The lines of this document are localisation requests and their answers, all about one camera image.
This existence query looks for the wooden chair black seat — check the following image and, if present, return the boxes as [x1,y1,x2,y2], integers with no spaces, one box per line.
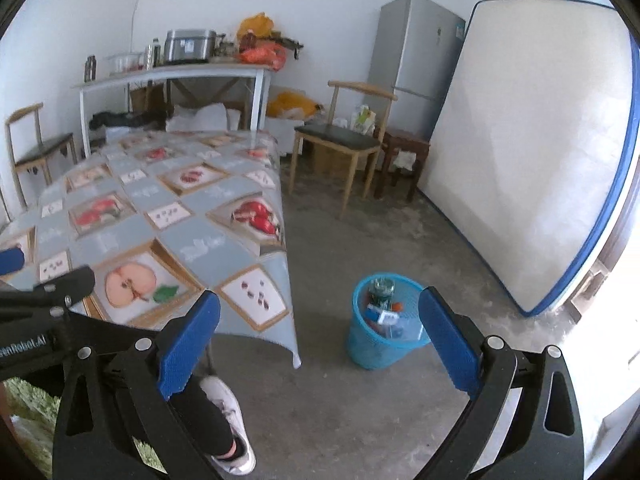
[5,102,78,211]
[289,80,398,218]

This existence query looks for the cardboard box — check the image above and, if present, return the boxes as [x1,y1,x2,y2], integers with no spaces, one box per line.
[312,142,372,177]
[130,84,166,113]

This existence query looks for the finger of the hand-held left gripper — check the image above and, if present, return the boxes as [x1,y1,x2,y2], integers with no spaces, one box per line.
[0,266,97,320]
[0,248,26,277]

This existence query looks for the silver rice cooker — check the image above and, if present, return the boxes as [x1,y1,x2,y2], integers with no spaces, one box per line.
[164,29,217,65]

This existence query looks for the green fuzzy jacket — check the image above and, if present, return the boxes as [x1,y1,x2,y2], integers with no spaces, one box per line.
[0,377,168,480]

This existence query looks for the white foam box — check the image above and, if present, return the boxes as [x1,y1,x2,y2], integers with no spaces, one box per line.
[265,116,305,157]

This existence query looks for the fruit print tablecloth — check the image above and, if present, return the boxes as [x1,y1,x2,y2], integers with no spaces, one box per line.
[0,130,302,368]

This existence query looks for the silver refrigerator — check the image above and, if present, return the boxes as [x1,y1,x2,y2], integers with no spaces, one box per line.
[367,0,467,131]

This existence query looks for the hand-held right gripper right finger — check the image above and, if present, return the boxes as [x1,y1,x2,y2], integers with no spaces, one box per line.
[417,286,586,480]

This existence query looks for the white plastic bag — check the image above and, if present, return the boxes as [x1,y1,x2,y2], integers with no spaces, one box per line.
[166,102,228,133]

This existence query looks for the dark wooden stool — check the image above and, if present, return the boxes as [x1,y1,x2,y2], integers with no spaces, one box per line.
[374,128,431,203]

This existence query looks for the clear plastic container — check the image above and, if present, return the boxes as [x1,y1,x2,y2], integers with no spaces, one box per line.
[106,51,146,77]

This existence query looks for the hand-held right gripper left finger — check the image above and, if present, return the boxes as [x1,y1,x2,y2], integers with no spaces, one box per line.
[52,290,223,480]

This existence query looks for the blue plastic wastebasket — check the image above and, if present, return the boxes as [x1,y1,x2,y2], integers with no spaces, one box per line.
[346,273,433,371]

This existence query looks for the green label plastic bottle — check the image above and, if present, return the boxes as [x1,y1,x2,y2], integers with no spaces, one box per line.
[369,277,396,311]

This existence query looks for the white mattress blue trim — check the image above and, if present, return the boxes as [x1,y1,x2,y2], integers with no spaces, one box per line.
[416,0,640,317]

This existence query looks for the person's leg black pants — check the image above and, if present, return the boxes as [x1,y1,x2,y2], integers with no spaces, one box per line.
[67,310,237,461]

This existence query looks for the black bag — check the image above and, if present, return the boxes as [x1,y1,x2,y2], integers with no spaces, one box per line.
[89,109,166,131]

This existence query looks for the red plastic bag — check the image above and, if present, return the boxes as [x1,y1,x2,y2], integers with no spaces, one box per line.
[237,42,287,71]

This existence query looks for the white green package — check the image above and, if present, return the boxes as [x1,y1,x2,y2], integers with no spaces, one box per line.
[350,104,377,133]

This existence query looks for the clear plastic bag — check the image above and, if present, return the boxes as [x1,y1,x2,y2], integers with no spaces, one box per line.
[385,312,427,342]

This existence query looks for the yellow plastic bag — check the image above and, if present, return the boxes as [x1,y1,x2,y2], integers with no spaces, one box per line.
[266,91,323,118]
[236,12,276,41]

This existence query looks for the white sneaker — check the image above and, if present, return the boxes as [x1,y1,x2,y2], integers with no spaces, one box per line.
[199,376,257,476]

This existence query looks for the white long table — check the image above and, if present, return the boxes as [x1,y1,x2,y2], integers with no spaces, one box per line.
[71,62,273,158]

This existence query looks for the black utensil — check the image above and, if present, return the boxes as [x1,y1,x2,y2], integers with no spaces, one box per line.
[272,35,305,60]

